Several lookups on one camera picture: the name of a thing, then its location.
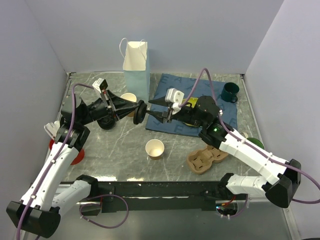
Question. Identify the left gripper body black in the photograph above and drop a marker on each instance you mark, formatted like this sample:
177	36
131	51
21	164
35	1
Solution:
102	108

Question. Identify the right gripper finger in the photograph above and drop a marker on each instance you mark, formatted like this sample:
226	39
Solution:
162	117
159	101

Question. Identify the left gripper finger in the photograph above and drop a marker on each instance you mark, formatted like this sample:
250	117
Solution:
120	113
115	102

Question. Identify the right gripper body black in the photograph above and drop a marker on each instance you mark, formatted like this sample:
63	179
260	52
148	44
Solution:
187	117

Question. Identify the stack of brown paper cups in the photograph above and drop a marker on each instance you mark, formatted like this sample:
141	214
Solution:
130	97

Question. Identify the single brown paper cup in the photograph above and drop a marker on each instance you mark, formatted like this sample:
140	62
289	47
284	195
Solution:
154	149

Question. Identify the black cup lid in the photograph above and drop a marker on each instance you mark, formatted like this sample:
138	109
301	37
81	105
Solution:
140	112

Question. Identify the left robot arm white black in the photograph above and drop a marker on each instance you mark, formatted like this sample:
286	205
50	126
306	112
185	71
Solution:
39	211

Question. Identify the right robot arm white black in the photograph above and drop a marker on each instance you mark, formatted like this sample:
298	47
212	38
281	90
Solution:
278	179

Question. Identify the yellow plate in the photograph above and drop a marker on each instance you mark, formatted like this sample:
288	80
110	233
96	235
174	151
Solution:
192	102

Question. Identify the stack of black lids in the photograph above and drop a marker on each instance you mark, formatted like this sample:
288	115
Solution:
106	124

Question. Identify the blue letter-print cloth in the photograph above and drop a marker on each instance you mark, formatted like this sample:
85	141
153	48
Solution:
161	82

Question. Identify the light blue paper bag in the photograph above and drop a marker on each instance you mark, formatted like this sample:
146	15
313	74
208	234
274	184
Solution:
136	67

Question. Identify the dark green enamel mug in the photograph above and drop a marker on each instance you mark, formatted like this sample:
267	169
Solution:
229	92

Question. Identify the brown cardboard cup carrier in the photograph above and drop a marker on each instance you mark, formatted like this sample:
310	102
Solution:
201	160

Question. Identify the red cup holder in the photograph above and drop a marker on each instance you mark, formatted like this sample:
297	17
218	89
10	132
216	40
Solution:
78	158

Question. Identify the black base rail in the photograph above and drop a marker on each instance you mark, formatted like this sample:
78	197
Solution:
157	195

